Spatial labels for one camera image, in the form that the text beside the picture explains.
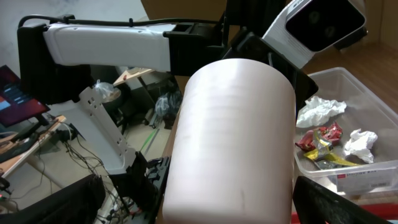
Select red strawberry candy wrapper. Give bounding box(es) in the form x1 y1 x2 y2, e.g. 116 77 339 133
295 122 343 152

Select large white tissue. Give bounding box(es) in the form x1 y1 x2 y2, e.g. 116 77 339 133
296 96 347 128

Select tangled floor cables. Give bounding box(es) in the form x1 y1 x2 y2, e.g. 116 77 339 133
37 124 144 224

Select computer monitor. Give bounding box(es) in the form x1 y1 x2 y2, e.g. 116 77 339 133
1 65 50 127

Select clear plastic storage bin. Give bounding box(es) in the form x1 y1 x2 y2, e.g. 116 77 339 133
294 67 397 195

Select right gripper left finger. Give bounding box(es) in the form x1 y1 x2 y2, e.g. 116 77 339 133
1 174 106 224

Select red serving tray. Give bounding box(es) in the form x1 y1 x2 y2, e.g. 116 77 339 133
292 202 397 224

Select wooden side desk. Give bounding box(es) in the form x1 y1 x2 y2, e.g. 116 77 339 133
1 115 66 179

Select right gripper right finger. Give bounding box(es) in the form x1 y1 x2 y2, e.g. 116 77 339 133
292 176 394 224

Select clear plastic bag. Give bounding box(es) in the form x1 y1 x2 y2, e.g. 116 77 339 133
94 80 121 103

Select small white tissue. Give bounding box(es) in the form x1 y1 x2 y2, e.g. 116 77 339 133
343 129 378 164

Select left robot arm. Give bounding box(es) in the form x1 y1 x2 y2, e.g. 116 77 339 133
17 1 318 215

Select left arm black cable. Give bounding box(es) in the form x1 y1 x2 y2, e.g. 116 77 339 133
17 14 224 29

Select pink white cup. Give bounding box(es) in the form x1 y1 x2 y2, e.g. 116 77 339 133
162 58 295 223

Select yellow snack wrapper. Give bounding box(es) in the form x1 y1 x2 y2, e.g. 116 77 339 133
304 130 357 170

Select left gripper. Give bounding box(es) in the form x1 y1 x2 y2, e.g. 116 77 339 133
222 0 318 109

